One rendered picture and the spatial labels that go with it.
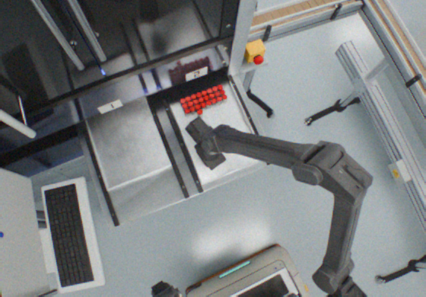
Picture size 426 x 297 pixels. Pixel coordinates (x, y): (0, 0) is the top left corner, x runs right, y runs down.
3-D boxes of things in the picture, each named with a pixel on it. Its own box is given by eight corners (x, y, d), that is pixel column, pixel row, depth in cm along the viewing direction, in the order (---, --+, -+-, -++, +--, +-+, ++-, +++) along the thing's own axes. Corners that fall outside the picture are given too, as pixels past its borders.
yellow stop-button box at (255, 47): (240, 49, 140) (242, 39, 133) (255, 43, 141) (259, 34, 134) (247, 65, 138) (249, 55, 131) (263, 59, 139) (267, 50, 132)
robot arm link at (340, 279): (343, 300, 90) (354, 287, 92) (338, 277, 85) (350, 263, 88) (317, 286, 97) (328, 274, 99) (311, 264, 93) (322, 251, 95)
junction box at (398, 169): (386, 165, 181) (395, 161, 172) (393, 161, 182) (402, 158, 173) (396, 185, 178) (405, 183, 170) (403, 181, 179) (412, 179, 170)
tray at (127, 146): (83, 113, 139) (81, 110, 135) (142, 90, 142) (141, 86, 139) (109, 190, 131) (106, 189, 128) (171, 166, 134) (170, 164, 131)
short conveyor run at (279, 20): (230, 59, 151) (233, 40, 136) (217, 30, 155) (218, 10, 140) (357, 17, 160) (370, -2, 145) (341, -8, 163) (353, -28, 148)
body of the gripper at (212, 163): (208, 136, 121) (209, 130, 114) (226, 160, 119) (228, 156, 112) (193, 147, 120) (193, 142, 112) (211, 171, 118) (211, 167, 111)
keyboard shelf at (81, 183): (25, 190, 140) (23, 190, 137) (85, 176, 142) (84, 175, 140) (43, 296, 129) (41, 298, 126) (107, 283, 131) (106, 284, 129)
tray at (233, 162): (170, 106, 141) (169, 103, 137) (229, 84, 144) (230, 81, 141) (201, 184, 133) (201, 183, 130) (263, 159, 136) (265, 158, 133)
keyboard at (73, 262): (44, 190, 137) (42, 190, 135) (75, 183, 139) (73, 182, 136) (61, 287, 128) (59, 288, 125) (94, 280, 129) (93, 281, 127)
